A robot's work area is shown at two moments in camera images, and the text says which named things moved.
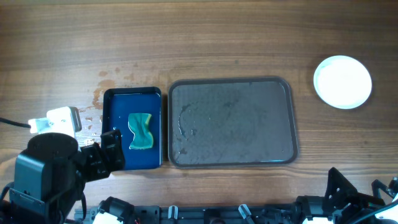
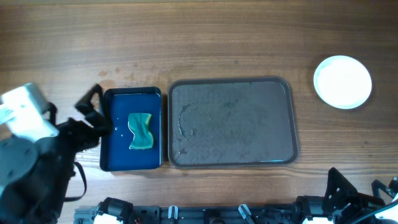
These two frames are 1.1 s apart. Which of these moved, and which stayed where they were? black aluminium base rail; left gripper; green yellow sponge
Moved: left gripper
Stayed: green yellow sponge; black aluminium base rail
